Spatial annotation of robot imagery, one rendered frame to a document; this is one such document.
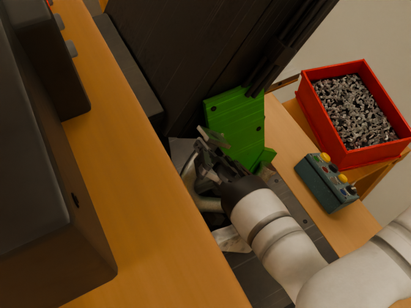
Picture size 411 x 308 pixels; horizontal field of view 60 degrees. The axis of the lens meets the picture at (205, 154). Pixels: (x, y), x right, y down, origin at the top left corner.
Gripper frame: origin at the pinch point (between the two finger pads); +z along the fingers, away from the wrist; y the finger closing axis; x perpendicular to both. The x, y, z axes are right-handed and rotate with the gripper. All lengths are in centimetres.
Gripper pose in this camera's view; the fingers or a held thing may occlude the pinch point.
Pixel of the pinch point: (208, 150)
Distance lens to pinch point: 61.3
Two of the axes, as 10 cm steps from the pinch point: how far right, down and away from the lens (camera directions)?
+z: -4.4, -6.0, 6.7
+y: -7.0, -2.4, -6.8
